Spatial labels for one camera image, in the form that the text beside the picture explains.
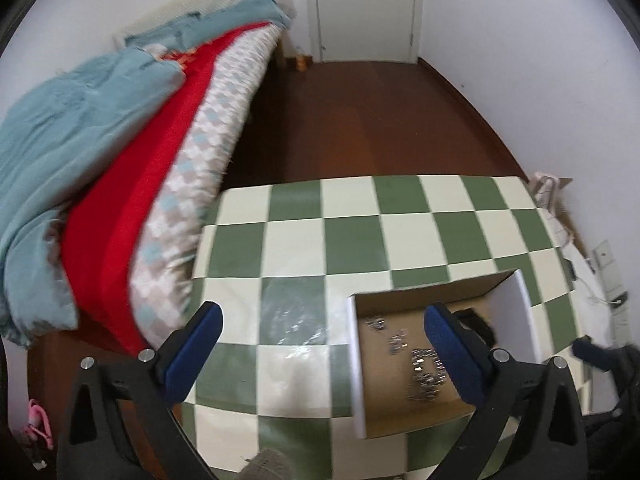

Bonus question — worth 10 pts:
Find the clear plastic bag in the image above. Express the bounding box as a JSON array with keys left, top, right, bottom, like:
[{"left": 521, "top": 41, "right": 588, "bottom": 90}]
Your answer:
[{"left": 260, "top": 287, "right": 332, "bottom": 361}]

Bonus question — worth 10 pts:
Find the pile of silver jewelry pieces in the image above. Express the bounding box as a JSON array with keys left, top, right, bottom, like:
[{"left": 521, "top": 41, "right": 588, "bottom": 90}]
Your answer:
[{"left": 366, "top": 314, "right": 447, "bottom": 404}]

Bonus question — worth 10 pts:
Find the cardboard box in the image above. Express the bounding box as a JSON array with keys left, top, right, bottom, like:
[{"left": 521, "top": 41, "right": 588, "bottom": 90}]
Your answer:
[{"left": 347, "top": 269, "right": 544, "bottom": 440}]

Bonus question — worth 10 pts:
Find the white door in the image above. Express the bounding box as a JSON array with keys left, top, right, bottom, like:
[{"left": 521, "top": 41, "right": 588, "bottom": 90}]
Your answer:
[{"left": 305, "top": 0, "right": 425, "bottom": 65}]

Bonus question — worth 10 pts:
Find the grey slipper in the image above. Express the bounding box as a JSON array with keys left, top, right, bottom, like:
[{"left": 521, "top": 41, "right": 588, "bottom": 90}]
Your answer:
[{"left": 240, "top": 449, "right": 300, "bottom": 480}]

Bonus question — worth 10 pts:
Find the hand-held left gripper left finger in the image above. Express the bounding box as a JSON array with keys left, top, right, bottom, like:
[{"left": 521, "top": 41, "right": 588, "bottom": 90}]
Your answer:
[{"left": 56, "top": 301, "right": 224, "bottom": 480}]

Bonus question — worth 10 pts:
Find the green white checkered tablecloth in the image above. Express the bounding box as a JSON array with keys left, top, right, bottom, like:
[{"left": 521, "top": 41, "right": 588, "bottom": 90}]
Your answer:
[{"left": 181, "top": 174, "right": 593, "bottom": 480}]

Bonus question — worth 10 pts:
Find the white wall socket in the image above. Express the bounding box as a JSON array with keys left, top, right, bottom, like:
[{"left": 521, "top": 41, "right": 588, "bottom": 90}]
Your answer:
[
  {"left": 591, "top": 240, "right": 616, "bottom": 272},
  {"left": 604, "top": 280, "right": 632, "bottom": 331}
]

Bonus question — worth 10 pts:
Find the light blue blanket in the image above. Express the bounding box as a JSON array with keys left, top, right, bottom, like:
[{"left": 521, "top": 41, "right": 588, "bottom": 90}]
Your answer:
[{"left": 0, "top": 0, "right": 293, "bottom": 348}]

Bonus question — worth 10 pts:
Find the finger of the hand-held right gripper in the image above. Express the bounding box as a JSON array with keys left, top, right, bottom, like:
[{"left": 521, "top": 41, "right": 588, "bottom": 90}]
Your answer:
[{"left": 571, "top": 337, "right": 640, "bottom": 377}]

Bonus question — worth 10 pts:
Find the red blanket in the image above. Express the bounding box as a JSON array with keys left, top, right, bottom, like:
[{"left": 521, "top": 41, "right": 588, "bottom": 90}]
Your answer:
[{"left": 61, "top": 22, "right": 268, "bottom": 357}]

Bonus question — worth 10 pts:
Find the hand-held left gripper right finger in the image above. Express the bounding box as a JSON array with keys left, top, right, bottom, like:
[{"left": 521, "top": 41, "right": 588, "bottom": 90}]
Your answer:
[{"left": 424, "top": 302, "right": 589, "bottom": 480}]

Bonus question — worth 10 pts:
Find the diamond patterned mattress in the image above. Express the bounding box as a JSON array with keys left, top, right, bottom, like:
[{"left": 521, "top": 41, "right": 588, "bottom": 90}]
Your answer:
[{"left": 129, "top": 27, "right": 282, "bottom": 346}]

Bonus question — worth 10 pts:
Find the pink plastic object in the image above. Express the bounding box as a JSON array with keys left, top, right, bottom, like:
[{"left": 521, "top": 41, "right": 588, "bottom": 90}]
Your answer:
[{"left": 24, "top": 398, "right": 56, "bottom": 452}]

